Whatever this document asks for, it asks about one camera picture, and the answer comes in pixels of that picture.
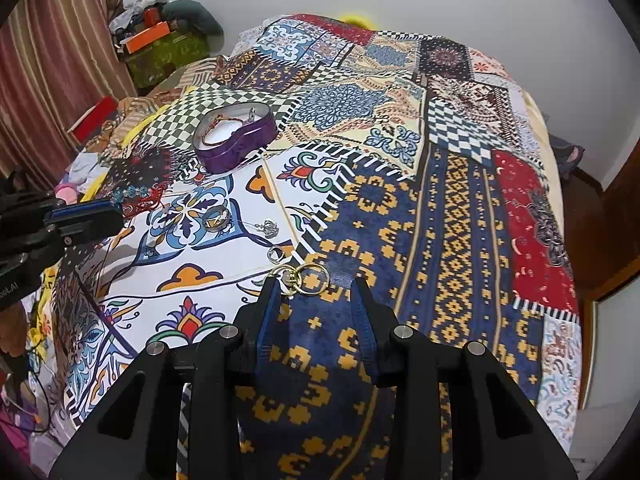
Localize dark green cushion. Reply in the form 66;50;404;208
161;0;225;37

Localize gold and silver ring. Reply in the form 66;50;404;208
204;206;232;233

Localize orange box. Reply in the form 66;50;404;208
122;20;172;55

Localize striped brown curtain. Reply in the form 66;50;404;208
0;0;138;191

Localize yellow cloth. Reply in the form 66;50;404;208
117;117;156;148

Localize silver crown pendant necklace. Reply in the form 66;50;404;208
245;219;280;239

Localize gold hoop earrings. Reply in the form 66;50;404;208
271;263;331;297

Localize thin black cable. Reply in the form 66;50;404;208
20;232;166;436

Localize red flat box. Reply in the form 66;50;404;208
67;96;121;145

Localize wooden door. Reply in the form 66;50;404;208
560;132;640;306

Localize red braided bracelet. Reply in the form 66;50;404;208
200;114;246;145

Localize purple tin box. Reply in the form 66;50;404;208
193;102;277;174

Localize white plastic bag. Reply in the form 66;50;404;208
107;0;168;36

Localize yellow round object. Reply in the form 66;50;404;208
336;12;377;27

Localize cream mattress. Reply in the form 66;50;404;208
520;87;567;241

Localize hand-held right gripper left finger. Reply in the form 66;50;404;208
50;276;284;480

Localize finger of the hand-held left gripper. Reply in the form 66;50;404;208
43;199;124;250

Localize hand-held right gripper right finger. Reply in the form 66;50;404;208
349;277;572;480

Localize patchwork printed blanket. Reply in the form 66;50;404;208
30;12;583;480

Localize grey blue cloth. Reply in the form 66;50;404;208
549;132;586;181

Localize green patterned box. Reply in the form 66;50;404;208
122;30;211;91

